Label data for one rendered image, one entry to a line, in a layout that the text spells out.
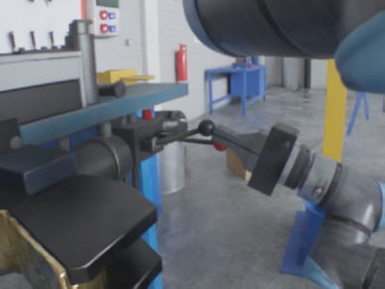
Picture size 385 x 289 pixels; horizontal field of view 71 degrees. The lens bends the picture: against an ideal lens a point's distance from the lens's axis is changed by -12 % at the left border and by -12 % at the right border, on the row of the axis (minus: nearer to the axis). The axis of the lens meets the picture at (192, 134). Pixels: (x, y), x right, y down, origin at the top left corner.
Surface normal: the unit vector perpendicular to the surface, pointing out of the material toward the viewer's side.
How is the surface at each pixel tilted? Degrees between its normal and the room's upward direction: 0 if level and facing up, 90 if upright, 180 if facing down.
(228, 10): 116
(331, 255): 49
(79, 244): 0
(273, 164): 90
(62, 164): 90
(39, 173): 90
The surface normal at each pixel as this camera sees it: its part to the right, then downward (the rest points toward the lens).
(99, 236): -0.04, -0.96
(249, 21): -0.75, 0.65
